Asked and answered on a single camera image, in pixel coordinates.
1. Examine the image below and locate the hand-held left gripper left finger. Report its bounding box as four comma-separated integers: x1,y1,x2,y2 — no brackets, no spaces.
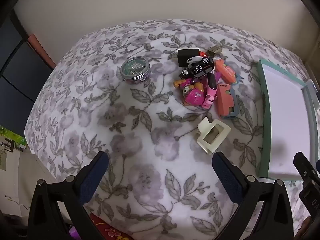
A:
27,151,110,240

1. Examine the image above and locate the gold patterned lighter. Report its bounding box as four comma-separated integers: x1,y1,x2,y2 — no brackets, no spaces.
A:
207,45,224,57

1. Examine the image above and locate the small black box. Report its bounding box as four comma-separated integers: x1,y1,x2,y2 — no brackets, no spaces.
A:
177,48,201,67

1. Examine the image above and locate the orange board edge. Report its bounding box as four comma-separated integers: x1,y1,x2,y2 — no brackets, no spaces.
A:
27,34,57,69

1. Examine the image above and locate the dark blue cabinet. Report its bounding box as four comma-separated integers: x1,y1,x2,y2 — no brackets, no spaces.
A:
0,12,57,130

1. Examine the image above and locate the green printed box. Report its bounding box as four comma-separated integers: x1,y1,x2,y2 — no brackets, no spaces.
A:
0,125,27,155

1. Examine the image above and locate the black toy car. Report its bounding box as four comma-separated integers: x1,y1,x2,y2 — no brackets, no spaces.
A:
178,56,215,80

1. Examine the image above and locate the red floral cloth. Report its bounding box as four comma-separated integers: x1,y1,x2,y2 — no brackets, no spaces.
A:
89,211,135,240

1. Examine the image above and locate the brown dog toy pink outfit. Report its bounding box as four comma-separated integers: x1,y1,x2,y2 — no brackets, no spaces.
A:
174,76,208,107

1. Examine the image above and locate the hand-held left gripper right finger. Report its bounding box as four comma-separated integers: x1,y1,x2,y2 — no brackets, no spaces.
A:
212,152,295,240

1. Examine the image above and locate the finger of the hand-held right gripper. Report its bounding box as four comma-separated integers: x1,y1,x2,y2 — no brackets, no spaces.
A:
293,152,318,188

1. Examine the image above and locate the cream hair claw clip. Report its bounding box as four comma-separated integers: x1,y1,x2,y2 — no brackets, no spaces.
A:
196,117,231,154

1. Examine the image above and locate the purple plastic item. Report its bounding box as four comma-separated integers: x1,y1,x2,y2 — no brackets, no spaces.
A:
67,226,80,240

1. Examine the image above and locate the orange blue plastic case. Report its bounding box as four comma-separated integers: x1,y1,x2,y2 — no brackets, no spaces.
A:
214,59,244,84
215,83,242,119

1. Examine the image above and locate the teal cardboard box lid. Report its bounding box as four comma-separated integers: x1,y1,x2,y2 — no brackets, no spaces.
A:
257,58,314,180

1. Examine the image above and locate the pink kids watch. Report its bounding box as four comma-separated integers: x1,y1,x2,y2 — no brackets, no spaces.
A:
202,72,218,110

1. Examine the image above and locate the floral printed blanket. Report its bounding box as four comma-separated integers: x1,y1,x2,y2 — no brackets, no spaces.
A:
24,19,320,240

